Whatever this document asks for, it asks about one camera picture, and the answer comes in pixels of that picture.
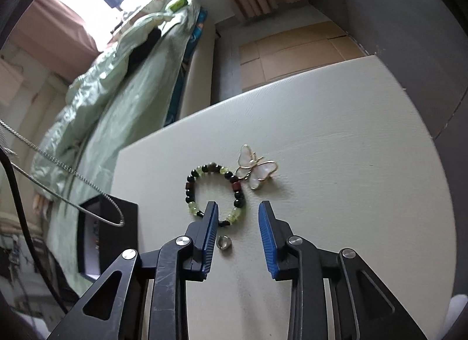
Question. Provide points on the grey wardrobe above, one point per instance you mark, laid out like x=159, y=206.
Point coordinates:
x=402, y=14

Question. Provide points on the black box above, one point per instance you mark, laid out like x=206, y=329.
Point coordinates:
x=117, y=237

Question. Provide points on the black cloth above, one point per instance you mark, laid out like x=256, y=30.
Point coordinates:
x=146, y=47

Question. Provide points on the green tissue box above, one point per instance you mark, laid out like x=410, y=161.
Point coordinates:
x=178, y=3

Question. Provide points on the white butterfly hair clip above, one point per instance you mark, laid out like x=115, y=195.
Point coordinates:
x=261, y=172

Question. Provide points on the beige padded headboard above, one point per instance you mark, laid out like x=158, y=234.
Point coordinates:
x=33, y=106

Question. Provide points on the light green duvet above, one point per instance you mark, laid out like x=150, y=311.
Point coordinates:
x=109, y=69

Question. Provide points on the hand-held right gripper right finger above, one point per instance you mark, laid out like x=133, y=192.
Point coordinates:
x=267, y=237

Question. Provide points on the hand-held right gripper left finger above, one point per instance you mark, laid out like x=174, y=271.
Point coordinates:
x=208, y=237

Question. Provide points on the bed with green sheet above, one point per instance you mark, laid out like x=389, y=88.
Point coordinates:
x=146, y=106

